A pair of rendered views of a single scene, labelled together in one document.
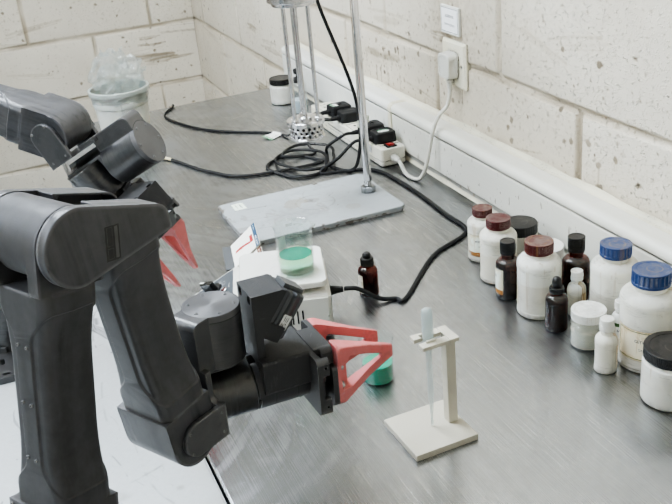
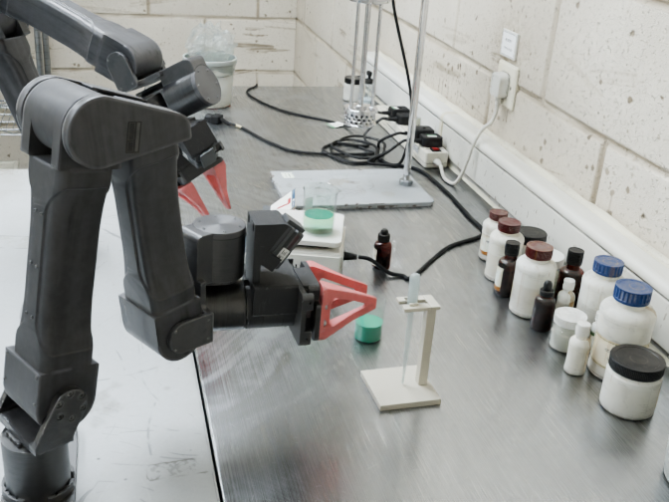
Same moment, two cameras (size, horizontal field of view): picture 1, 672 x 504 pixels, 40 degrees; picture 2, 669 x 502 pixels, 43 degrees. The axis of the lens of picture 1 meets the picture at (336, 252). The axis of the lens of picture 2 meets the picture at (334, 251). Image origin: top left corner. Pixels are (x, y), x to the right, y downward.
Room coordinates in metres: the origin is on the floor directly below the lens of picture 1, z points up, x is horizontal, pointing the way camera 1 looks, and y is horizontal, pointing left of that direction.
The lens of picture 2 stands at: (-0.03, -0.07, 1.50)
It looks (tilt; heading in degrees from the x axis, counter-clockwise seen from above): 24 degrees down; 5
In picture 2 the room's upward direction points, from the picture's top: 4 degrees clockwise
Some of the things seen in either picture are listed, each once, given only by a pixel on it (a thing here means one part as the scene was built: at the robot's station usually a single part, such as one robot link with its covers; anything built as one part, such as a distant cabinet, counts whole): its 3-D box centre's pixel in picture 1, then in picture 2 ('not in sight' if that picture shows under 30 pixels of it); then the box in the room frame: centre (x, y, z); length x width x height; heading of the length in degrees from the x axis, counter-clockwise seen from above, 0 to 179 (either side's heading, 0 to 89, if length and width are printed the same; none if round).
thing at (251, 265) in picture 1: (281, 269); (305, 227); (1.18, 0.08, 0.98); 0.12 x 0.12 x 0.01; 3
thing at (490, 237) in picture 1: (498, 247); (505, 249); (1.25, -0.24, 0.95); 0.06 x 0.06 x 0.10
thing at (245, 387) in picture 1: (226, 384); (221, 300); (0.80, 0.12, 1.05); 0.07 x 0.06 x 0.07; 112
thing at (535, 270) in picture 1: (538, 275); (534, 278); (1.14, -0.28, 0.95); 0.06 x 0.06 x 0.11
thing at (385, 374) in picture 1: (377, 358); (368, 318); (1.01, -0.04, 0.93); 0.04 x 0.04 x 0.06
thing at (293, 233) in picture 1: (296, 247); (321, 208); (1.16, 0.05, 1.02); 0.06 x 0.05 x 0.08; 78
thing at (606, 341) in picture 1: (606, 344); (578, 347); (0.98, -0.32, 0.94); 0.03 x 0.03 x 0.07
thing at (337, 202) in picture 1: (309, 207); (349, 187); (1.59, 0.04, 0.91); 0.30 x 0.20 x 0.01; 110
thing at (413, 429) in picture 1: (428, 385); (404, 346); (0.88, -0.09, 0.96); 0.08 x 0.08 x 0.13; 22
